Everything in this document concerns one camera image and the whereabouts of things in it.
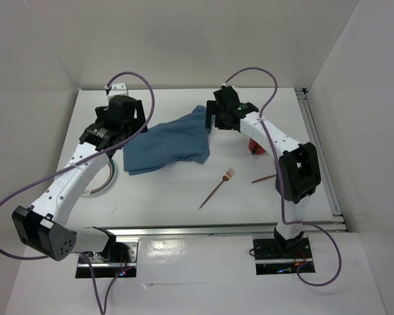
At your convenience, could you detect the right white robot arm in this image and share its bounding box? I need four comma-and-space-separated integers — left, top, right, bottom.
206, 86, 321, 257

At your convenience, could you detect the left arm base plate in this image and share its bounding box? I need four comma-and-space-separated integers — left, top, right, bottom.
75, 238, 139, 279

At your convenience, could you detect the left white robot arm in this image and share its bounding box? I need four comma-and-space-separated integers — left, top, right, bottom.
12, 95, 147, 262

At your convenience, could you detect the aluminium front rail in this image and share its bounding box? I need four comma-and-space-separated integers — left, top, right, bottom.
104, 222, 347, 238

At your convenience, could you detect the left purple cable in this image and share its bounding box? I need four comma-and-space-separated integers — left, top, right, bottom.
0, 71, 156, 315

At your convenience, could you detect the red mug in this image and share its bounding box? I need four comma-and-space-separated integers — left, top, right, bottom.
248, 138, 266, 155

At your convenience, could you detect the aluminium right side rail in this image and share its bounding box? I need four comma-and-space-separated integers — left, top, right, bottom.
294, 88, 348, 232

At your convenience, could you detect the white plate green red rim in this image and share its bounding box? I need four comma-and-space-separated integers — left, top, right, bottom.
81, 160, 118, 198

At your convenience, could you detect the copper fork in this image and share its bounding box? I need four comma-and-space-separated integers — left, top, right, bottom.
199, 168, 236, 209

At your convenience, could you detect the aluminium rail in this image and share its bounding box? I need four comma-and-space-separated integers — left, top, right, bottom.
294, 88, 348, 232
104, 222, 347, 238

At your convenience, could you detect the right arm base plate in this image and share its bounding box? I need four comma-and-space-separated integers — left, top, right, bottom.
248, 238, 315, 275

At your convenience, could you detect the copper knife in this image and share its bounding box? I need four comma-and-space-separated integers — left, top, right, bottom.
251, 174, 276, 184

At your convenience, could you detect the blue cloth placemat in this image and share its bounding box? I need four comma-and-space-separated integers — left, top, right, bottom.
123, 106, 211, 176

